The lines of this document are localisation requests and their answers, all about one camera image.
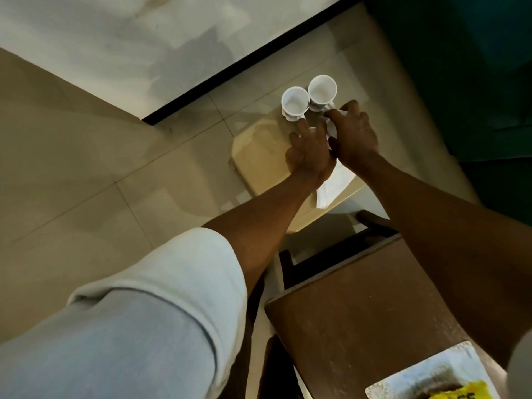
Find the person's right forearm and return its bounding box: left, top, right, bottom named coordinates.
left=344, top=150, right=532, bottom=370

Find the black baseboard strip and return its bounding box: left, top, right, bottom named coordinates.
left=142, top=0, right=363, bottom=126

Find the white cup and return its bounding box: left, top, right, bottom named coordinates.
left=281, top=86, right=311, bottom=122
left=308, top=75, right=338, bottom=113

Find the person's right hand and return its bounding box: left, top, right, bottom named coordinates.
left=324, top=99, right=380, bottom=173

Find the brown wooden chair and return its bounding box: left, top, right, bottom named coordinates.
left=258, top=209, right=514, bottom=399

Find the person's left forearm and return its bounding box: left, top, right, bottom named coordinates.
left=201, top=161, right=338, bottom=296

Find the person's left hand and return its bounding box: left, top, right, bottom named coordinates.
left=285, top=118, right=337, bottom=184

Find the white paper napkin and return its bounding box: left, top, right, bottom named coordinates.
left=310, top=110, right=358, bottom=211

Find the white shirt sleeve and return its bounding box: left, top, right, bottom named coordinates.
left=0, top=227, right=249, bottom=399

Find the white and yellow tray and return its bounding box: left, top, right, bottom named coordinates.
left=364, top=340, right=502, bottom=399

